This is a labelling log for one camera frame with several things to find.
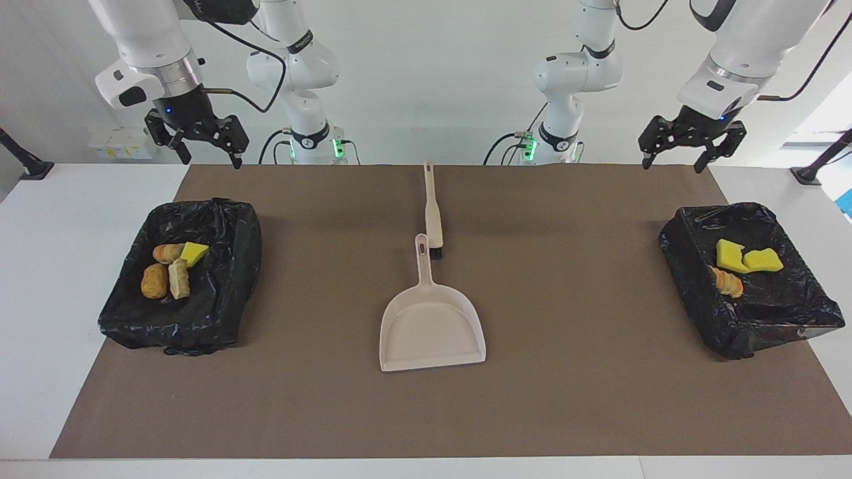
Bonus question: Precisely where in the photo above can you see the yellow sponge piece jagged edge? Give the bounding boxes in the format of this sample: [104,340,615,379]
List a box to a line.
[716,239,746,273]

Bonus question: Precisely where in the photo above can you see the black pole with base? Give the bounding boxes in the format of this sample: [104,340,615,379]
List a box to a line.
[0,126,55,181]
[789,128,852,186]

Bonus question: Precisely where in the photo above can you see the torn striped bread piece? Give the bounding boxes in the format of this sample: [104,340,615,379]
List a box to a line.
[710,265,744,299]

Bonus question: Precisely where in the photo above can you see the round brown bread bun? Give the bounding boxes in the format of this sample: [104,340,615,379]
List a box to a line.
[140,263,170,300]

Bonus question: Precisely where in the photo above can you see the long striped bread piece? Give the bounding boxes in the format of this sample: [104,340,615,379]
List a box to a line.
[168,258,191,301]

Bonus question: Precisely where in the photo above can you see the bin lined black plastic bag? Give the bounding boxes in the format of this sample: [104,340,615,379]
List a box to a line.
[98,197,263,356]
[659,202,846,361]

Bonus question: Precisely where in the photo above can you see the beige plastic dustpan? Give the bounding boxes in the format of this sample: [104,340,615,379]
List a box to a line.
[379,234,487,373]

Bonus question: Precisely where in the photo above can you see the beige hand brush black bristles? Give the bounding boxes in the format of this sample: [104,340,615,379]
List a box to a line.
[423,162,445,260]

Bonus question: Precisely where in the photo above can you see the yellow sponge piece green-backed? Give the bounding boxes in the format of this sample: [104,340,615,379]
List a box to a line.
[742,247,785,273]

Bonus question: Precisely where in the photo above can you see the brown paper table mat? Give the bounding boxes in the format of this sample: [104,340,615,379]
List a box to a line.
[50,164,852,459]

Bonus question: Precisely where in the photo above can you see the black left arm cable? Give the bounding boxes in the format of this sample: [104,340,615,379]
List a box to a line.
[612,0,852,102]

